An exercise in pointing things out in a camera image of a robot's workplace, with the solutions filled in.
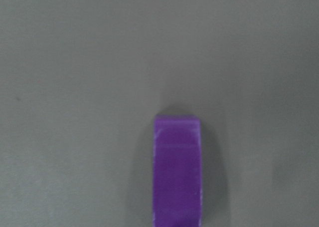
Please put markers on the purple trapezoid block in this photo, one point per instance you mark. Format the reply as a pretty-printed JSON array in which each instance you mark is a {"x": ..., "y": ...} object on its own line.
[{"x": 177, "y": 171}]

